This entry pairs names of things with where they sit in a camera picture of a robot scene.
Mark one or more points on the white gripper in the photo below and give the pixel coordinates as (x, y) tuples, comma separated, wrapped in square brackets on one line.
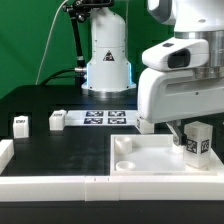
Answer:
[(176, 95)]

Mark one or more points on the white square table top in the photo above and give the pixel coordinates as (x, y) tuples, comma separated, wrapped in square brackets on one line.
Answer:
[(154, 154)]

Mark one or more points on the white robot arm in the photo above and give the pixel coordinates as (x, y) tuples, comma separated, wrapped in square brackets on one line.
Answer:
[(195, 19)]

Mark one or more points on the white U-shaped fence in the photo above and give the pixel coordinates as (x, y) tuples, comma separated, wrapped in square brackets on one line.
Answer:
[(105, 188)]

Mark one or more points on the white marker sheet with tags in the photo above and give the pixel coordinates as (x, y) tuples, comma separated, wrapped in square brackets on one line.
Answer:
[(100, 118)]

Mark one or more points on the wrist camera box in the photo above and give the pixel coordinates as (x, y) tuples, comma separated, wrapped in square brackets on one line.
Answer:
[(176, 54)]

